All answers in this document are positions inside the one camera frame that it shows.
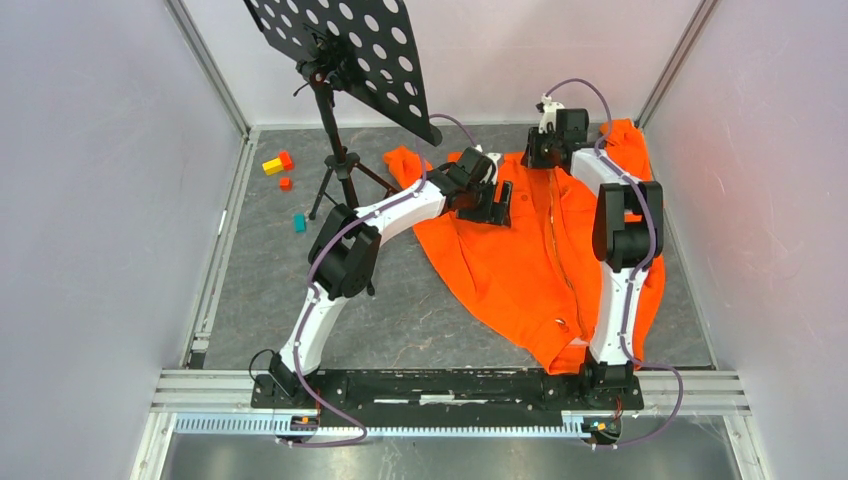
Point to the teal block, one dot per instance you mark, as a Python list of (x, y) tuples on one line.
[(299, 223)]

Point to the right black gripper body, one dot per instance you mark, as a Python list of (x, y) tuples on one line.
[(541, 148)]

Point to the black perforated music stand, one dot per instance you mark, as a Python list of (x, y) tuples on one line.
[(365, 49)]

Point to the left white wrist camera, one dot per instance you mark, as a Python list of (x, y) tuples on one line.
[(492, 170)]

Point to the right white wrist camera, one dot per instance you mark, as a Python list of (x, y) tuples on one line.
[(548, 108)]

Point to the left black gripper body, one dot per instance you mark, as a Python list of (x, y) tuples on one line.
[(480, 206)]

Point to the red block on yellow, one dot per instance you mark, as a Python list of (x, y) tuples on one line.
[(286, 161)]

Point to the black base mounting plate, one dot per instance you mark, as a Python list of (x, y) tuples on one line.
[(437, 398)]

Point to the orange jacket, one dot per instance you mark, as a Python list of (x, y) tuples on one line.
[(537, 282)]

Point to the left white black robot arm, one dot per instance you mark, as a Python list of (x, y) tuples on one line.
[(344, 254)]

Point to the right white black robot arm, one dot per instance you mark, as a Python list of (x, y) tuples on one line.
[(626, 238)]

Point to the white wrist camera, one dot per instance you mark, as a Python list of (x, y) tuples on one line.
[(548, 108), (492, 170)]

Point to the grey slotted cable duct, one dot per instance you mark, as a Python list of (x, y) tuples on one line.
[(284, 425)]

